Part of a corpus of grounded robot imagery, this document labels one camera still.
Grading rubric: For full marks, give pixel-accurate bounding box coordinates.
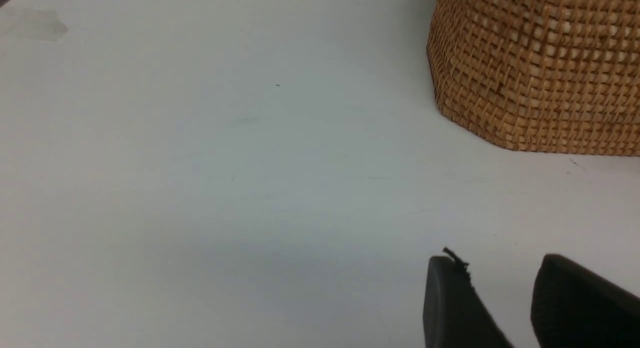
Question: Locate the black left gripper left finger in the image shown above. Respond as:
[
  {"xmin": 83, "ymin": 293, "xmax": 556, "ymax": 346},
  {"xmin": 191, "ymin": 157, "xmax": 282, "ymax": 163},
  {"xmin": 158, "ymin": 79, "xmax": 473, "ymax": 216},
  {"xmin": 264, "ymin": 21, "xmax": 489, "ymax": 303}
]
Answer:
[{"xmin": 422, "ymin": 247, "xmax": 513, "ymax": 347}]

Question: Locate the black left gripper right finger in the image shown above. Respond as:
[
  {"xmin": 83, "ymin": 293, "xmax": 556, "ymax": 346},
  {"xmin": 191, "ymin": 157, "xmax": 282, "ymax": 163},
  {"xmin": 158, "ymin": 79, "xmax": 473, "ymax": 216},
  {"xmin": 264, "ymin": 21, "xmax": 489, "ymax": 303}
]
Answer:
[{"xmin": 530, "ymin": 254, "xmax": 640, "ymax": 347}]

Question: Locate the woven rattan basket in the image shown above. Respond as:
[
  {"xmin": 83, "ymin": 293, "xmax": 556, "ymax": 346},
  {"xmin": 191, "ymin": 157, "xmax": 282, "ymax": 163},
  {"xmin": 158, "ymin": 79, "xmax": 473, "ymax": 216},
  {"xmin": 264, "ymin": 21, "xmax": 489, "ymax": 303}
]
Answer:
[{"xmin": 426, "ymin": 0, "xmax": 640, "ymax": 157}]

